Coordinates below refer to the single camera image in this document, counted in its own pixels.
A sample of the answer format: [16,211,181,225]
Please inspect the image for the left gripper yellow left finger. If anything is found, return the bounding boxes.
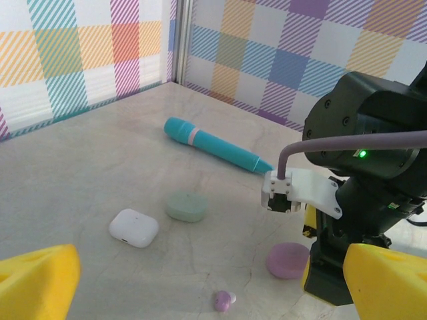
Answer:
[0,243,82,320]

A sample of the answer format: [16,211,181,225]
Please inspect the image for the thin black cable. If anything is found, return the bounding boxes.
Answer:
[405,215,427,229]

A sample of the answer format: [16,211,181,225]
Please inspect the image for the teal marker pen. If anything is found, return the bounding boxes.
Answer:
[163,117,274,173]

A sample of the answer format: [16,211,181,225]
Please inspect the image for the mint green earbud charging case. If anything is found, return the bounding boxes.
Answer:
[165,189,209,223]

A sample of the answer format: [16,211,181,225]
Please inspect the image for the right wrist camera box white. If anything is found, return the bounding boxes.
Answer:
[261,168,344,220]

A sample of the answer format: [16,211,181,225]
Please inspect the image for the purple wireless earbud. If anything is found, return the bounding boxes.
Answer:
[213,290,237,313]

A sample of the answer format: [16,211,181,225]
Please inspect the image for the purple earbud charging case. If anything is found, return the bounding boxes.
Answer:
[266,242,310,279]

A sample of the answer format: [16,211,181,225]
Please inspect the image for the aluminium frame post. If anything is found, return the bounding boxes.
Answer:
[171,0,193,85]

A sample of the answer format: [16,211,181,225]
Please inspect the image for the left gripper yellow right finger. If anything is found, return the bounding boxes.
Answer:
[343,243,427,320]

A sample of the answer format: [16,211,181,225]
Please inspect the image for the white earbud charging case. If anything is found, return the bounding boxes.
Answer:
[109,208,159,249]

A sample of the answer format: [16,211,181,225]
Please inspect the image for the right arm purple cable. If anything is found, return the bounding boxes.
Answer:
[278,129,427,177]

